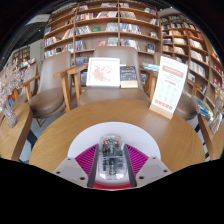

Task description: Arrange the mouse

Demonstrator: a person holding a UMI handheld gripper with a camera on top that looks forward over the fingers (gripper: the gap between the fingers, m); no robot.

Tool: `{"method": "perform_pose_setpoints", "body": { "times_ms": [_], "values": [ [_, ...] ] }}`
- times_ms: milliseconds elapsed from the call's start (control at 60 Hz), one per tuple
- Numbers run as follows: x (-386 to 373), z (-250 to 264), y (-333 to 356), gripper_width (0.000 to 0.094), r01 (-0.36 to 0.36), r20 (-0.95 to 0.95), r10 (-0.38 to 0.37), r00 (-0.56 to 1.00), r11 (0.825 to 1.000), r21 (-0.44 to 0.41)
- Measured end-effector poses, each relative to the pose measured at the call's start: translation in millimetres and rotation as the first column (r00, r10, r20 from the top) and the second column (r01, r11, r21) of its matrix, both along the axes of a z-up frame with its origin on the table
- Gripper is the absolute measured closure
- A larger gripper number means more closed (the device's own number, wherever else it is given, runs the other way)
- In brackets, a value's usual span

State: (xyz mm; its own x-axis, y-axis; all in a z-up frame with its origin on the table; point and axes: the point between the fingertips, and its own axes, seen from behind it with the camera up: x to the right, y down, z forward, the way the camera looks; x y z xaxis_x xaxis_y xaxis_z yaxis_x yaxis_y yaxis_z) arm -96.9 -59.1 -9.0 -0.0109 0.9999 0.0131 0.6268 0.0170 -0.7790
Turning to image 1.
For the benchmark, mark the white mouse pad red rest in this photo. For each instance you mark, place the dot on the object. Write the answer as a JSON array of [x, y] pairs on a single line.
[[113, 128]]

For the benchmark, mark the wide wooden bookshelf unit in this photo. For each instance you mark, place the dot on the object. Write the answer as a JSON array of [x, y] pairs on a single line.
[[100, 30]]

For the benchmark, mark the glass vase pink dried flowers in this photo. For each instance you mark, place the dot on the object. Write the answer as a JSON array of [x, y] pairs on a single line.
[[10, 83]]

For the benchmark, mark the white red sign wooden base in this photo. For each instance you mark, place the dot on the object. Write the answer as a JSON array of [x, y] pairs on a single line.
[[170, 85]]

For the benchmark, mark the white framed flower picture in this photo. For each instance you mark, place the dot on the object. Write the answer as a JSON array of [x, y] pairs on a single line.
[[102, 72]]

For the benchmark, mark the round wooden side table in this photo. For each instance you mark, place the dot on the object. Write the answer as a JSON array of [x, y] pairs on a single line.
[[13, 136], [213, 143]]

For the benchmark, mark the white hanging ceiling sign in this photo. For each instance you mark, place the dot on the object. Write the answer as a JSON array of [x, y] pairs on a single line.
[[37, 19]]

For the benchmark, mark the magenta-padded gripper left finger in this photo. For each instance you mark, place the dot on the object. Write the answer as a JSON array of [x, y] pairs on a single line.
[[70, 170]]

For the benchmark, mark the brown padded wooden armchair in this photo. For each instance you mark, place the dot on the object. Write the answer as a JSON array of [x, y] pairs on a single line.
[[50, 86], [113, 95], [186, 106]]

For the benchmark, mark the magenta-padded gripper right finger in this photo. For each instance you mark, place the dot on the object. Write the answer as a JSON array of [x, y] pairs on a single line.
[[151, 169]]

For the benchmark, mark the transparent computer mouse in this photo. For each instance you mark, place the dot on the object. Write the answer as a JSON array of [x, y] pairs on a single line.
[[112, 158]]

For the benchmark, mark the flat blue white book stack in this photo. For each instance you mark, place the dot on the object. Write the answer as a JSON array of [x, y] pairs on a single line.
[[150, 66]]

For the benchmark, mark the dark upright book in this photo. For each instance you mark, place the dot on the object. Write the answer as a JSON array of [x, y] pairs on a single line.
[[129, 76]]

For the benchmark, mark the small distant wooden bookshelf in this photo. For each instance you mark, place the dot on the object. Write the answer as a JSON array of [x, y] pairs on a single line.
[[21, 56]]

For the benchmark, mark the tall angled wooden bookshelf unit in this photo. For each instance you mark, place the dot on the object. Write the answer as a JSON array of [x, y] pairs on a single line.
[[193, 50]]

